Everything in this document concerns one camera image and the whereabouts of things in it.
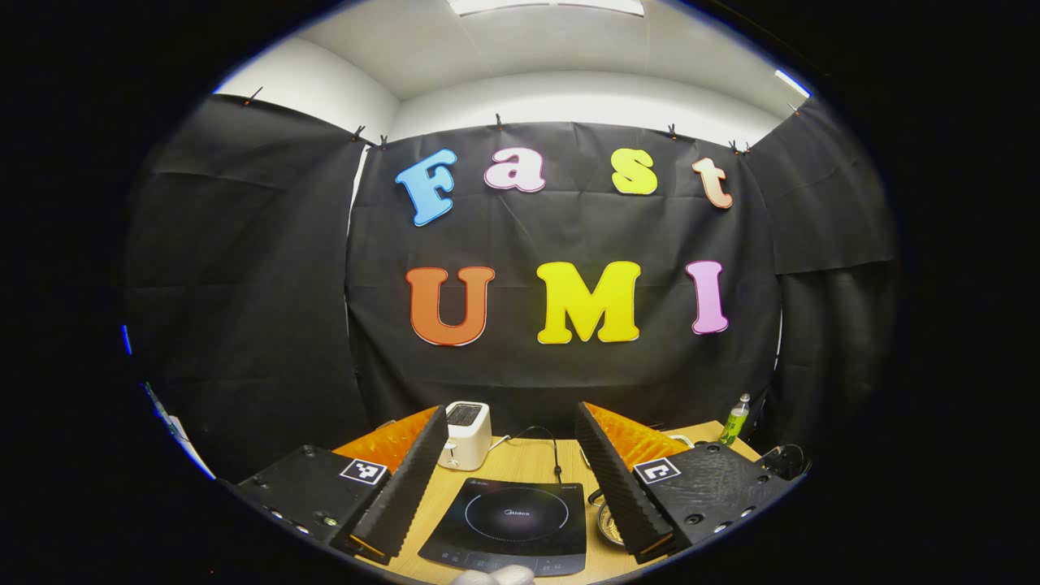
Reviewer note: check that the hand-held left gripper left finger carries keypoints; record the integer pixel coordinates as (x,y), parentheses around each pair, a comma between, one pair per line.
(406,496)

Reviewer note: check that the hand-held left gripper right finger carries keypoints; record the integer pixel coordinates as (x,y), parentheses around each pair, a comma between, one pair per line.
(621,491)

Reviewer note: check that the stainless steel pot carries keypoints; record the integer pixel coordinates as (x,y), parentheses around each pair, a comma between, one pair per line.
(605,524)

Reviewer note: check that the black induction cooktop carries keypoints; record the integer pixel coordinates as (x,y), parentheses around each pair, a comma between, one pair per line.
(512,520)

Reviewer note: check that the white toaster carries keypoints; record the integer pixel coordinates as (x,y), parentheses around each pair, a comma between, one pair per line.
(465,435)

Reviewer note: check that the green label drink bottle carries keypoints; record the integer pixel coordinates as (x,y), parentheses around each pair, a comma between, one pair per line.
(734,422)

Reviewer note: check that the dark round object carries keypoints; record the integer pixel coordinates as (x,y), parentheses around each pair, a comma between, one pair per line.
(784,461)

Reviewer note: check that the row of cloth clips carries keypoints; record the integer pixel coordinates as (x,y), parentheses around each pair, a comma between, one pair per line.
(498,122)

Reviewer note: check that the small ceiling light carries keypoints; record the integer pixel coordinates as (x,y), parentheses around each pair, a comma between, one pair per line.
(792,83)

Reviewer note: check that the long ceiling light panel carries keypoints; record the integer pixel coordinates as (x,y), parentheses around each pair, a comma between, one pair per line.
(544,6)

